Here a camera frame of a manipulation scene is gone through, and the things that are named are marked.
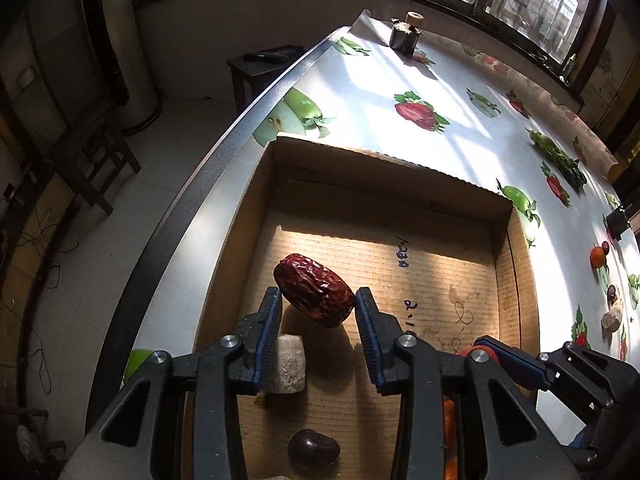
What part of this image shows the beige cake cylinder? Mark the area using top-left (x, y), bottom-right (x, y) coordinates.
top-left (262, 334), bottom-right (306, 394)

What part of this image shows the small black plant pot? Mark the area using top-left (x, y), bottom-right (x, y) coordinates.
top-left (605, 206), bottom-right (630, 242)

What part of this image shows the dark purple plum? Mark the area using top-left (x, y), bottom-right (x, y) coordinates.
top-left (288, 429), bottom-right (342, 471)

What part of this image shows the wrinkled red date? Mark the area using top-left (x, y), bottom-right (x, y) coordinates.
top-left (273, 254), bottom-right (356, 328)

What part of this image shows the white tower air conditioner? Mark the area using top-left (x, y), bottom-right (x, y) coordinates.
top-left (102, 0), bottom-right (162, 133)

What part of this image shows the far orange tangerine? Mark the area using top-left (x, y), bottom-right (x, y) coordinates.
top-left (589, 246), bottom-right (606, 270)

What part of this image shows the dark side table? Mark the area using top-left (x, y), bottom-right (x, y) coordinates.
top-left (227, 44), bottom-right (306, 114)

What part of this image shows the small dark date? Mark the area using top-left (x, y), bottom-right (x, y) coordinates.
top-left (606, 285), bottom-right (618, 306)

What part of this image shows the green leafy vegetable bundle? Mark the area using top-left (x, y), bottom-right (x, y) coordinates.
top-left (527, 128), bottom-right (587, 192)

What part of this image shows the green glass bottle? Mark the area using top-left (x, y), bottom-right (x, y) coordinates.
top-left (562, 53), bottom-right (576, 79)

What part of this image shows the dark clamp with round knob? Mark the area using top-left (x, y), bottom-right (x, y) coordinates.
top-left (390, 11), bottom-right (424, 58)

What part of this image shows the orange tangerine two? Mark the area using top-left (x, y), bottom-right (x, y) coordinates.
top-left (444, 454), bottom-right (458, 480)

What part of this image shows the orange tangerine one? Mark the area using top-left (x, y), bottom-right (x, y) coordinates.
top-left (442, 399), bottom-right (457, 450)

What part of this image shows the fruit print tablecloth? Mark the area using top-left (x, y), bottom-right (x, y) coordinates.
top-left (132, 13), bottom-right (639, 364)

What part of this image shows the shallow cardboard box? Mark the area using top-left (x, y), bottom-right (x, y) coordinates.
top-left (194, 136), bottom-right (540, 479)

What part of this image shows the wooden chair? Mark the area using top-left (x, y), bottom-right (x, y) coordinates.
top-left (46, 103), bottom-right (141, 216)

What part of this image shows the red cherry tomato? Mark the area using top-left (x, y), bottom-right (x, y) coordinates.
top-left (459, 344), bottom-right (500, 364)

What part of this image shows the beige cake chunk large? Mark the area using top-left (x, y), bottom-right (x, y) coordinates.
top-left (601, 306), bottom-right (623, 334)

